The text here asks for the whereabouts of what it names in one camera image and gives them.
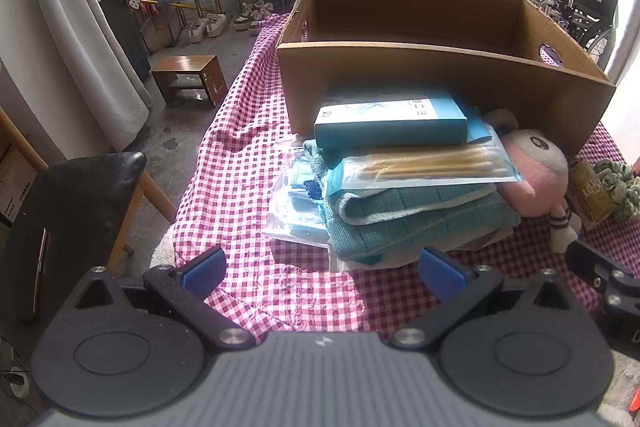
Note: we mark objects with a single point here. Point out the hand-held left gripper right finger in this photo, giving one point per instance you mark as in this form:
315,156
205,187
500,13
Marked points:
440,274

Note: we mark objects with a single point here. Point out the blue face mask box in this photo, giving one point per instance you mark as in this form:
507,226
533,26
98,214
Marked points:
390,127

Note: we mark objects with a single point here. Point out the packet of blue face masks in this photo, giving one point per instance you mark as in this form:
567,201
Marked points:
295,212

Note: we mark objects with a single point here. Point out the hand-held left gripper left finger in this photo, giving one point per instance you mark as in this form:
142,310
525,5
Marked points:
205,269

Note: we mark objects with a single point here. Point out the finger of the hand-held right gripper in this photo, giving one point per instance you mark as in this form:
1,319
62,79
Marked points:
590,262

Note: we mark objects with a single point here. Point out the green scrunchie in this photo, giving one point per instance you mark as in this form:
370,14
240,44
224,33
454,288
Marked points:
622,192

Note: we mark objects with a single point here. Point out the white and black sneaker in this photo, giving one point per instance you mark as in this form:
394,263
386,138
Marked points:
260,19
244,17

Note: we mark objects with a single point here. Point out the pink checkered tablecloth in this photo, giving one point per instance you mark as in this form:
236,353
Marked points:
240,187

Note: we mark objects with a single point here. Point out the white platform sneaker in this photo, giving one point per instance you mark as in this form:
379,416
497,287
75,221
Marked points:
215,24
196,33

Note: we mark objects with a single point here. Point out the yellow pole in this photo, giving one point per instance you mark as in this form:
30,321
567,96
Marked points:
175,6

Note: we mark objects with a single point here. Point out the gold tissue pack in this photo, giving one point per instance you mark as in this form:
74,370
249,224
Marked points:
590,197

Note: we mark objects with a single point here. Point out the dark cabinet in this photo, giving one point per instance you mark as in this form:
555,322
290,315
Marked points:
125,37

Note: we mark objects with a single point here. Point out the small wooden stool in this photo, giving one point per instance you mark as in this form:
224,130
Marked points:
185,67

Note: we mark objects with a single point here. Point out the cotton swab packet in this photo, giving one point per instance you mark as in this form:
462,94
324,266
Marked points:
425,167

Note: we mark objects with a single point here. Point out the grey white curtain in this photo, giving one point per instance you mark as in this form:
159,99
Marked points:
60,32

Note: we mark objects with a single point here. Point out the black cushioned wooden chair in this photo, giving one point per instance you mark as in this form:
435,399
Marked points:
75,197

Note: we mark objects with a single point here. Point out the brown cardboard box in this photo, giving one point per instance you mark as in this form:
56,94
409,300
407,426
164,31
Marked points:
400,72

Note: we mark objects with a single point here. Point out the pink plush toy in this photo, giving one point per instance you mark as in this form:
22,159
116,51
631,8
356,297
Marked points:
530,177

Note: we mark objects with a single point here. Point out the white fluffy cushion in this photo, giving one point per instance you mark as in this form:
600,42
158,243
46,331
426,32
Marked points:
162,249

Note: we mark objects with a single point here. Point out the cardboard carton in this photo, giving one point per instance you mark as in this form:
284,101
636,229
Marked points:
15,187

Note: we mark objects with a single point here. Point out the teal cleaning cloth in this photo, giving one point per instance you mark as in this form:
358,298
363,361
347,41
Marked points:
425,217

